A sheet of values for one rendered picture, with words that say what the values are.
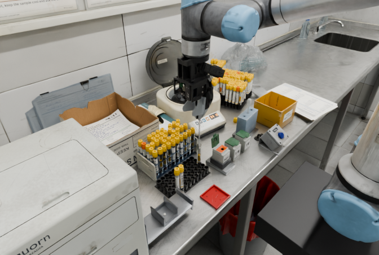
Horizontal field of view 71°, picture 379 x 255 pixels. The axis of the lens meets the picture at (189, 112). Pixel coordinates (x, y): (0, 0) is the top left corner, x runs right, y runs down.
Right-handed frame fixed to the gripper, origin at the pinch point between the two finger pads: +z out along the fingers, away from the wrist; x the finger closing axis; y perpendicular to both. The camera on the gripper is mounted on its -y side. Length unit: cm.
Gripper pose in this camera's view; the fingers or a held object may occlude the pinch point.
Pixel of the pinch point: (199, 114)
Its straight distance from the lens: 82.4
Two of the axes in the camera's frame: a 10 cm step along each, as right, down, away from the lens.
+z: 0.0, 8.5, 5.3
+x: 7.2, 3.7, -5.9
